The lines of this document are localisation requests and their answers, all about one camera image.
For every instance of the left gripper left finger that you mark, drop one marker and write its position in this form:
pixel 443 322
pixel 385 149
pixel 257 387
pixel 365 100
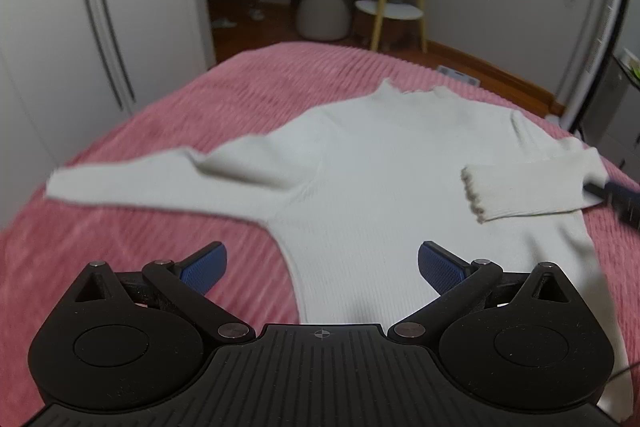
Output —
pixel 183 286

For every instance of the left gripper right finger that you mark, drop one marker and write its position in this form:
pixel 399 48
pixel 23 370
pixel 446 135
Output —
pixel 460 286

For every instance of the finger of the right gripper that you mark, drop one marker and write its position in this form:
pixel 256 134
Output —
pixel 624 201

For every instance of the white knit sweater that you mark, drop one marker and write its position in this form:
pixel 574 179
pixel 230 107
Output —
pixel 351 189

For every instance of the pink ribbed bed blanket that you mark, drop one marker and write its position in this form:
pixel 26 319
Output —
pixel 254 93

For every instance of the bathroom scale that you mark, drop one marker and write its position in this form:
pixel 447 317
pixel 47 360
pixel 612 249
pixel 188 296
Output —
pixel 459 76

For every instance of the grey slipper left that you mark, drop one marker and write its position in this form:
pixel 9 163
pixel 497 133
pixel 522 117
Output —
pixel 223 23

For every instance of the grey slipper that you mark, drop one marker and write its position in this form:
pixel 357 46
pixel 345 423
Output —
pixel 256 14
pixel 223 23

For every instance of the grey slipper right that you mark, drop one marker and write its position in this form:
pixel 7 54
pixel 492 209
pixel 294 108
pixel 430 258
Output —
pixel 256 14

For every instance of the white wardrobe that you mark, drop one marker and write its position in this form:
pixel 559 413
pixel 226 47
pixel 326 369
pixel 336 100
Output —
pixel 72 70

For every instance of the white round pouf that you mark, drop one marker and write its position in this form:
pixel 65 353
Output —
pixel 323 20

